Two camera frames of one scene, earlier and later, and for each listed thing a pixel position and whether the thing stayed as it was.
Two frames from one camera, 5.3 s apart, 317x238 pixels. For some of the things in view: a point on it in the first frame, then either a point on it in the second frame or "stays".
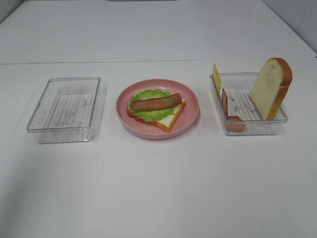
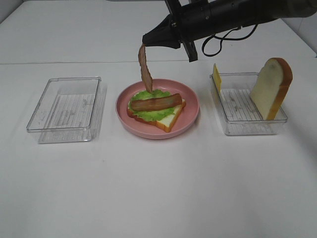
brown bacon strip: x=156 y=102 stays
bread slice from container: x=270 y=89 stays
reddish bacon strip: x=234 y=124 -> x=145 y=74
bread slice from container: x=167 y=123 stays
